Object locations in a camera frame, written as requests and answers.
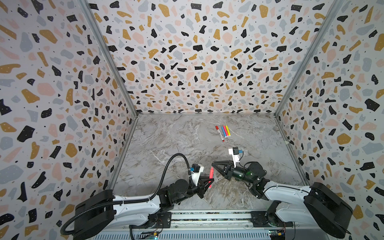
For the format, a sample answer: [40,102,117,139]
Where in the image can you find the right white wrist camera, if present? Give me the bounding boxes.
[228,147,243,168]

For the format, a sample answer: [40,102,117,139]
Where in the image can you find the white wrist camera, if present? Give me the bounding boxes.
[189,164,204,187]
[228,147,243,168]

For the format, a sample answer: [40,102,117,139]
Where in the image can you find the red pink marker pen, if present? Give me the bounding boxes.
[209,167,214,188]

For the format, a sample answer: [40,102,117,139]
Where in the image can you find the black corrugated cable conduit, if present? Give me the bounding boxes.
[59,153,193,236]

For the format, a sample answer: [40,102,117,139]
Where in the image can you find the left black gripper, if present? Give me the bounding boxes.
[173,175,213,205]

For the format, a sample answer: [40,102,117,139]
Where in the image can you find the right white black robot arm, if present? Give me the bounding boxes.
[212,161,353,239]

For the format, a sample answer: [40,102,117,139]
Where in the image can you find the thin white red pen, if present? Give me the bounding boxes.
[215,126,225,142]

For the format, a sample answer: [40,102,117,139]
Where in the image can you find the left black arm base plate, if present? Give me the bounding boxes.
[132,212,172,229]

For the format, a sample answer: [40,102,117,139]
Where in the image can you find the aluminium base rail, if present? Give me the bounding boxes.
[93,210,332,240]

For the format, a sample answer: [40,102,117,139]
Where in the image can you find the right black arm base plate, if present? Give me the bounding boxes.
[251,211,294,228]

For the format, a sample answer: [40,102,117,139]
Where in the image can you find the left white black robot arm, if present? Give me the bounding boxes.
[72,177,214,240]

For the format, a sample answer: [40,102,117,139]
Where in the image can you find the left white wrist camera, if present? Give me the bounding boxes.
[189,164,204,187]

